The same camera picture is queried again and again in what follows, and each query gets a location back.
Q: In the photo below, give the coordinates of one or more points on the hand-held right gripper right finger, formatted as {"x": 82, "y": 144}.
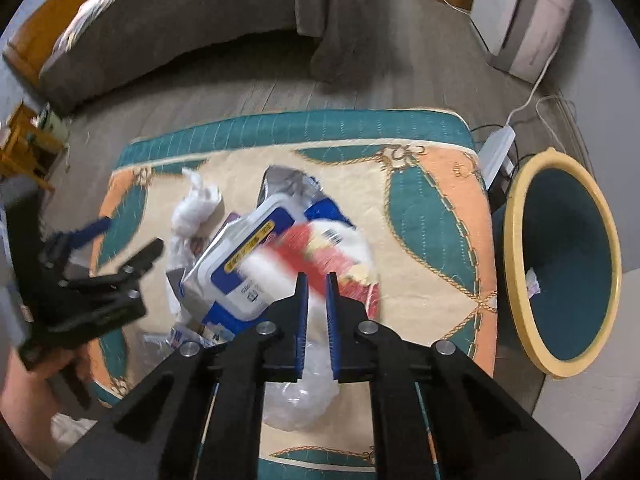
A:
{"x": 334, "y": 330}

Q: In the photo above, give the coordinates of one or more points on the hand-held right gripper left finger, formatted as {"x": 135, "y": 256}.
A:
{"x": 301, "y": 325}

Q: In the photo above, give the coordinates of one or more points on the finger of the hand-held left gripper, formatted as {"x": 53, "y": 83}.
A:
{"x": 92, "y": 232}
{"x": 142, "y": 257}

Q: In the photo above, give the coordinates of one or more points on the trash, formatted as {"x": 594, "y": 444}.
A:
{"x": 175, "y": 265}

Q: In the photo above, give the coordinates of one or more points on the white tissue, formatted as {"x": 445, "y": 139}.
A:
{"x": 195, "y": 210}

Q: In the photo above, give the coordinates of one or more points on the clear bag with red print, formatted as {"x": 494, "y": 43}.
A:
{"x": 345, "y": 255}

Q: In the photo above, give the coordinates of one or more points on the silver blister pack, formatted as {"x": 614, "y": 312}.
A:
{"x": 185, "y": 336}

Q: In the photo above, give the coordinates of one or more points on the white wet wipes pack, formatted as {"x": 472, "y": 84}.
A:
{"x": 235, "y": 260}

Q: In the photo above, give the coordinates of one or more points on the silver foil bag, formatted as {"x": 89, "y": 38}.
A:
{"x": 285, "y": 180}

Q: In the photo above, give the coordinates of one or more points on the pink wrapper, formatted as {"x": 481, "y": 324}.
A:
{"x": 533, "y": 282}

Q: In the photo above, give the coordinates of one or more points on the teal bin with yellow rim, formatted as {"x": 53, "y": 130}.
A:
{"x": 565, "y": 240}

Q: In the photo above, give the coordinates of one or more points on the person's left hand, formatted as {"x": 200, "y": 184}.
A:
{"x": 25, "y": 400}

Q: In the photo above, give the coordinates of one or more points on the wooden shelf rack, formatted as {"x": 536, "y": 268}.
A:
{"x": 20, "y": 135}

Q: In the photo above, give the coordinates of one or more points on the white power strip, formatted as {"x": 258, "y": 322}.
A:
{"x": 497, "y": 150}

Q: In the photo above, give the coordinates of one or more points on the white air purifier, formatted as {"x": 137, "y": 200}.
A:
{"x": 505, "y": 5}

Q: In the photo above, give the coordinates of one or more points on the wooden bed frame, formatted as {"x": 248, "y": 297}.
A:
{"x": 25, "y": 55}

